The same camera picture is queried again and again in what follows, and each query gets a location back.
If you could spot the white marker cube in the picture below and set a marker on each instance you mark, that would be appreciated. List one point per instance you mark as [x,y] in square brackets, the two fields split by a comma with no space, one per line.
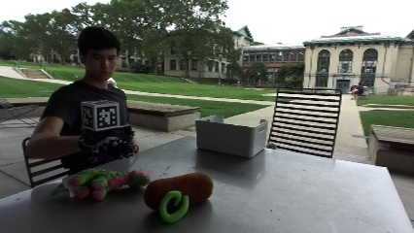
[100,115]

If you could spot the green and pink plush toy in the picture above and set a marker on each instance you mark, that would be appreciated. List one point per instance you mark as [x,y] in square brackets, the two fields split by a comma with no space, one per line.
[101,183]

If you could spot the stone bench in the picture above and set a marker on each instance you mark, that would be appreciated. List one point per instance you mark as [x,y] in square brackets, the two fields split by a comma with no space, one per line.
[390,147]
[161,115]

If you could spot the the person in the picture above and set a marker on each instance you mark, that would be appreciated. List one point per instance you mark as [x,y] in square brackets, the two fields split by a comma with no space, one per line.
[73,103]

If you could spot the orange plush carrot toy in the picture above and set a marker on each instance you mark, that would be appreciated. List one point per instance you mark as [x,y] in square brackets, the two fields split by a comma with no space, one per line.
[182,191]

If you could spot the white plastic bin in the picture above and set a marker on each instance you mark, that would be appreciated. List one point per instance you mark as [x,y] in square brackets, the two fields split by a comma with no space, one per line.
[230,136]

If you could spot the folded metal chair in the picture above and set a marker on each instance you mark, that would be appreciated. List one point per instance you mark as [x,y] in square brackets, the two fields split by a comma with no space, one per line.
[12,111]

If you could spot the large green tree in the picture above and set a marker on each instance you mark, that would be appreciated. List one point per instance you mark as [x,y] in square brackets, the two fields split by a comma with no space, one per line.
[160,29]

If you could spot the black slatted metal chair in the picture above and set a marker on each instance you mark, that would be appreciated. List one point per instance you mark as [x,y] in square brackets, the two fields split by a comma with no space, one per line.
[305,121]

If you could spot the brick building with glass front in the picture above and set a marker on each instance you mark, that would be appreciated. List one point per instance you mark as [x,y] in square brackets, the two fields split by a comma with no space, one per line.
[272,58]

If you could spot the beige building with arched windows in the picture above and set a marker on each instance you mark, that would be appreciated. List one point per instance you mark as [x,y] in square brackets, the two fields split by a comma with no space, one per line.
[358,61]

